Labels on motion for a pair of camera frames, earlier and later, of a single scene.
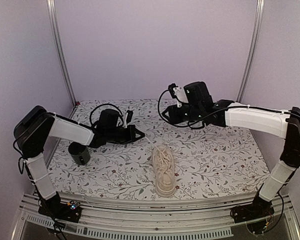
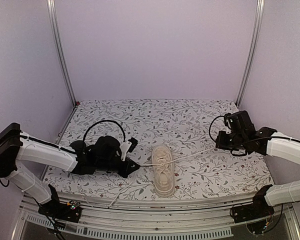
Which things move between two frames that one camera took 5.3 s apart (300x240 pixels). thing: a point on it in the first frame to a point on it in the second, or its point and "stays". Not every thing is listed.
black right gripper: [174, 118] to [220, 141]
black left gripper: [132, 130] to [127, 170]
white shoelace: [164, 157] to [161, 160]
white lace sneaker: [162, 160] stays
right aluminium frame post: [250, 50] stays
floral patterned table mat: [217, 161] stays
